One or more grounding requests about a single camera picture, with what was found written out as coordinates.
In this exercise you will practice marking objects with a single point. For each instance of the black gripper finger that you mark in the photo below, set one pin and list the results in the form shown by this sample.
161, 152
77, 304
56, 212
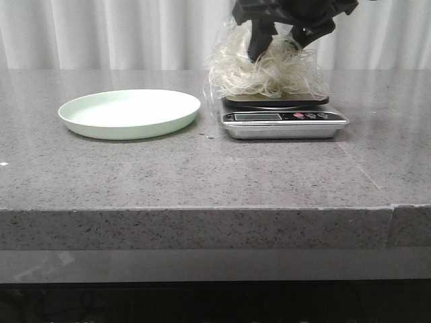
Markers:
261, 37
304, 33

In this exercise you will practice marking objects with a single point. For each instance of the white pleated curtain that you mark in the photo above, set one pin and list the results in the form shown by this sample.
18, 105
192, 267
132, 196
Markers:
175, 35

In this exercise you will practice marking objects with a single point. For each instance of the pale green round plate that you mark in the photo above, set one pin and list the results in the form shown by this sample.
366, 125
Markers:
129, 114

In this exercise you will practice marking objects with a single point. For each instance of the white vermicelli noodle bundle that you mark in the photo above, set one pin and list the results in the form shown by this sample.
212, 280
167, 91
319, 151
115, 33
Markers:
284, 68

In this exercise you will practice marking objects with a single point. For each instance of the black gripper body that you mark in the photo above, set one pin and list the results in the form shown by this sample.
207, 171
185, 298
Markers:
295, 13

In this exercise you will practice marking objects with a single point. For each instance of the black silver kitchen scale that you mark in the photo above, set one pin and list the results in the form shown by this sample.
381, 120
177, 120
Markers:
291, 116

